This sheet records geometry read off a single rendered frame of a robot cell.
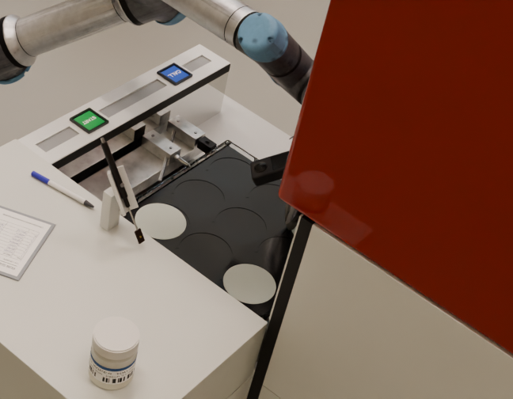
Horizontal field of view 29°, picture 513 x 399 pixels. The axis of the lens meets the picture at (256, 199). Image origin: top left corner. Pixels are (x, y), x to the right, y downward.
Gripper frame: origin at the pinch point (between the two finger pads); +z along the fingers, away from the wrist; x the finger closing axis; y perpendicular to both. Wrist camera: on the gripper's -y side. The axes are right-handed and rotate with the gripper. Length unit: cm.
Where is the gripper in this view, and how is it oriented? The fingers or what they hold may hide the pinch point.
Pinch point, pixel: (286, 223)
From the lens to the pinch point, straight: 194.6
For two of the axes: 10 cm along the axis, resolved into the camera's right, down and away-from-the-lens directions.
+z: -1.9, 7.3, 6.6
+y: 9.7, 0.4, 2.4
